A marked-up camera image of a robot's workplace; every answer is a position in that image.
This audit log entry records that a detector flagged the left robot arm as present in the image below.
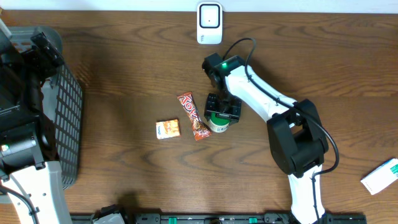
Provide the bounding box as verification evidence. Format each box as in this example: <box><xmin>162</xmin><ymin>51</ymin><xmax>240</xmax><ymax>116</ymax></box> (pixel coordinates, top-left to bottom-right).
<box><xmin>1</xmin><ymin>23</ymin><xmax>72</xmax><ymax>223</ymax></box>

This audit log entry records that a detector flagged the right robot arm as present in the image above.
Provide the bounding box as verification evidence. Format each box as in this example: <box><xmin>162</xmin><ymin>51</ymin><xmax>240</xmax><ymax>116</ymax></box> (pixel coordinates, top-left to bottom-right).
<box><xmin>202</xmin><ymin>53</ymin><xmax>328</xmax><ymax>223</ymax></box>

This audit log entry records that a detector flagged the small orange snack box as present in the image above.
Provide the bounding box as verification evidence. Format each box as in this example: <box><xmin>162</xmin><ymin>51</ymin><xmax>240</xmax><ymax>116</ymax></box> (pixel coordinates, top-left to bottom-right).
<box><xmin>155</xmin><ymin>119</ymin><xmax>180</xmax><ymax>139</ymax></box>

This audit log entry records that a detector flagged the white barcode scanner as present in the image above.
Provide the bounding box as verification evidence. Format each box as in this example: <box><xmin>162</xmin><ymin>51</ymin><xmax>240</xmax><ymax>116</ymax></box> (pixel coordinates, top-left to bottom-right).
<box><xmin>197</xmin><ymin>2</ymin><xmax>223</xmax><ymax>45</ymax></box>

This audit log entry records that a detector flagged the red Top chocolate bar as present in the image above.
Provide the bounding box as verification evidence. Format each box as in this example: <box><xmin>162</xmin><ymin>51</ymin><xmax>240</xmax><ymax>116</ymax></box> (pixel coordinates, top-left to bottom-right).
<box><xmin>177</xmin><ymin>91</ymin><xmax>211</xmax><ymax>141</ymax></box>

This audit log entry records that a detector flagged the white green carton box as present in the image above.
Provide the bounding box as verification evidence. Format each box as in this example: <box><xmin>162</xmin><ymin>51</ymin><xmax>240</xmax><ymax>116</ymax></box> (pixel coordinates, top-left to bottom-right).
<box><xmin>361</xmin><ymin>158</ymin><xmax>397</xmax><ymax>195</ymax></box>

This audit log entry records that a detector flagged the green lid jar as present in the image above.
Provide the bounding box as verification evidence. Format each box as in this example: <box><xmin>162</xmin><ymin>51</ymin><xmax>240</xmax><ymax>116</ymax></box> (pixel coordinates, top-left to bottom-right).
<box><xmin>208</xmin><ymin>113</ymin><xmax>230</xmax><ymax>133</ymax></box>

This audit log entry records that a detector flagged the grey plastic basket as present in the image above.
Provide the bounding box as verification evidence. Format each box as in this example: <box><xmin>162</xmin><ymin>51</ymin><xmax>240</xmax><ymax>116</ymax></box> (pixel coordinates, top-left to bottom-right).
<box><xmin>9</xmin><ymin>26</ymin><xmax>83</xmax><ymax>190</ymax></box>

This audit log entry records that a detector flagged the black mounting rail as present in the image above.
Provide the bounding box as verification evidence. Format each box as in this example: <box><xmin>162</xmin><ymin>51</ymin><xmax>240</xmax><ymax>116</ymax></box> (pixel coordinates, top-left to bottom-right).
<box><xmin>71</xmin><ymin>212</ymin><xmax>368</xmax><ymax>224</ymax></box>

